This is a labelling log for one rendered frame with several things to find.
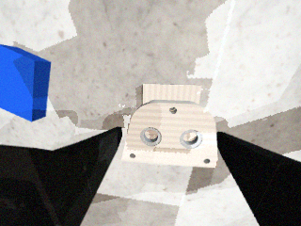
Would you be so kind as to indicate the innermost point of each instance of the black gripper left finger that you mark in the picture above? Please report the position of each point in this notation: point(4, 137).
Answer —
point(66, 178)

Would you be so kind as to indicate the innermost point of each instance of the beige plate with two round holes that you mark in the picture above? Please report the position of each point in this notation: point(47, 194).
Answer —
point(171, 125)

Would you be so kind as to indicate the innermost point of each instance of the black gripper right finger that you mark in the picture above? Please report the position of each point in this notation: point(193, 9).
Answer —
point(269, 181)

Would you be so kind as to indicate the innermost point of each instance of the blue block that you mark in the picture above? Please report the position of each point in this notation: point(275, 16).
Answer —
point(24, 83)

